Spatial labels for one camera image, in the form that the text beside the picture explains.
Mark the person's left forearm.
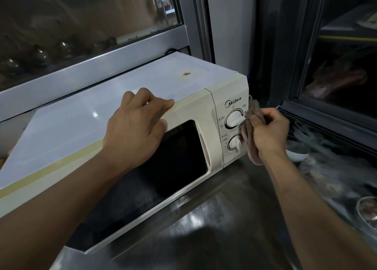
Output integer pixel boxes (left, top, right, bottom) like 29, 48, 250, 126
0, 149, 127, 270

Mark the bowl of chopped meat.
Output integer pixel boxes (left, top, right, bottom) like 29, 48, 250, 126
355, 196, 377, 232

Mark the person's right forearm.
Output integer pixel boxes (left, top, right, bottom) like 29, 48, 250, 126
262, 152, 377, 270

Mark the brown cleaning cloth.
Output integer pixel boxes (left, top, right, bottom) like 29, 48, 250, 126
239, 99, 267, 166

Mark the person's left hand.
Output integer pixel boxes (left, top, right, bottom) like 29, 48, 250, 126
101, 87, 175, 173

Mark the person's right hand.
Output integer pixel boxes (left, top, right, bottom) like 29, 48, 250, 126
249, 107, 291, 161

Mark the small white bowl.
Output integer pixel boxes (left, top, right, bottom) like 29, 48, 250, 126
285, 140, 311, 162

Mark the white microwave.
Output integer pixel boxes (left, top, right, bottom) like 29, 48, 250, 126
0, 52, 251, 255

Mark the stainless steel table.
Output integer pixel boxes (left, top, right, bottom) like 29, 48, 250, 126
50, 155, 301, 270

